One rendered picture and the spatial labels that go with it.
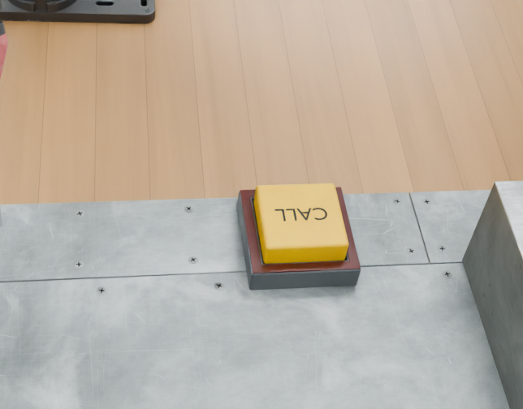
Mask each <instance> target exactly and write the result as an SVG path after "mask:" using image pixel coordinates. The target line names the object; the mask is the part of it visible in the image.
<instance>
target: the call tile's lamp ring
mask: <svg viewBox="0 0 523 409"><path fill-rule="evenodd" d="M335 189H336V192H337V196H338V200H339V206H340V209H341V213H342V217H343V220H344V226H345V230H346V234H347V237H348V250H347V252H348V259H349V261H336V262H316V263H296V264H277V265H262V264H261V259H260V253H259V248H258V243H257V234H256V229H255V224H254V219H253V209H252V204H251V199H250V197H254V196H255V190H256V189H254V190H240V196H241V201H242V207H243V212H244V222H245V227H246V233H247V238H248V244H249V253H250V259H251V264H252V270H253V273H289V272H308V271H327V270H346V269H361V267H360V264H359V260H358V256H357V250H356V247H355V243H354V240H353V237H352V230H351V227H350V223H349V220H348V213H347V210H346V206H345V203H344V197H343V193H342V189H341V187H336V188H335Z"/></svg>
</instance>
